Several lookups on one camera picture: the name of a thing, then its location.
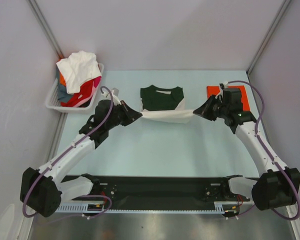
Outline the white slotted cable duct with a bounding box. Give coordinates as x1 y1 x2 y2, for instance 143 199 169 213
55 202 238 215

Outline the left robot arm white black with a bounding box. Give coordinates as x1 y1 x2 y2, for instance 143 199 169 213
20 100 142 218

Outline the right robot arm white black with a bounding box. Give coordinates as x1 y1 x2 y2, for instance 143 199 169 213
193 87 300 211

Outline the aluminium corner post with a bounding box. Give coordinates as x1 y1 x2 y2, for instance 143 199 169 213
246 0 293 77
26 0 64 59

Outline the cream and green t shirt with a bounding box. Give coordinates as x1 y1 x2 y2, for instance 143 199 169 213
140 85 194 124

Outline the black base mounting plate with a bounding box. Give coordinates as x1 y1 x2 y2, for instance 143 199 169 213
76 175 250 211

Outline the folded orange t shirt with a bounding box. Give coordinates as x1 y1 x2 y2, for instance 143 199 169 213
206 85 251 111

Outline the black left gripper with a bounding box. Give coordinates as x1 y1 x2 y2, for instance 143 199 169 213
105 100 142 130

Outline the grey blue garment in basket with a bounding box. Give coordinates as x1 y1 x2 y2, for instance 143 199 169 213
55 68 73 103

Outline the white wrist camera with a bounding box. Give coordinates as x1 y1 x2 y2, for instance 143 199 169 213
101 88 121 106
219 81 229 92

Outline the right aluminium corner post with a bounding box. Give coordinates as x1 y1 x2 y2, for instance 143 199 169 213
246 0 293 77

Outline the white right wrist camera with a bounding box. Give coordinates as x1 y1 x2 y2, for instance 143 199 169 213
219 81 229 92

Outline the left aluminium corner post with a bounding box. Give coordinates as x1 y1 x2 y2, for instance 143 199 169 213
26 0 64 59

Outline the white t shirt in basket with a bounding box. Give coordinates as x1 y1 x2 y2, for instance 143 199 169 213
56 50 102 95

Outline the red t shirt in basket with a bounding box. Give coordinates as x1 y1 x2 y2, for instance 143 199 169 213
60 79 96 108

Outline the orange garment in basket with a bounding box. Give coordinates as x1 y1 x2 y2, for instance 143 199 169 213
59 73 66 86

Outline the pink garment in basket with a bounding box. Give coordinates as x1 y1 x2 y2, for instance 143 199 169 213
92 76 102 94

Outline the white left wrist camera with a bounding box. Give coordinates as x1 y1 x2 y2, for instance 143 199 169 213
101 88 121 106

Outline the white plastic laundry basket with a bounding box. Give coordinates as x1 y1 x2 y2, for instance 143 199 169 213
45 77 101 114

